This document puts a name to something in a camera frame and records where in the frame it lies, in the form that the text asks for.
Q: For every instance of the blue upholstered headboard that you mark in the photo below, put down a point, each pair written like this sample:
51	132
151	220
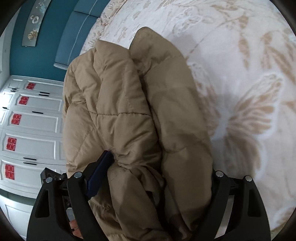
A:
78	26

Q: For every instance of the person's left hand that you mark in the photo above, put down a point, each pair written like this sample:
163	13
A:
75	228

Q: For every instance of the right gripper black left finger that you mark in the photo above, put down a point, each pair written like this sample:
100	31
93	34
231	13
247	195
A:
49	220

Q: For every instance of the white panelled wardrobe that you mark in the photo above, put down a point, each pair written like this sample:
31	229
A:
31	140

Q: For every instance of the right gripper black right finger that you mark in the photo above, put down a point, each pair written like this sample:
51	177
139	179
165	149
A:
235	212

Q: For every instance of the silver floral wall art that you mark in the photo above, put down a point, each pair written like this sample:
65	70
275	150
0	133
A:
34	22

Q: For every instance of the pink floral butterfly bedspread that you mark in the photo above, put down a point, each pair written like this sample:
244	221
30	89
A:
242	57

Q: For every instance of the tan quilted puffer jacket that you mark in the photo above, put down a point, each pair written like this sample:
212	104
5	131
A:
140	103

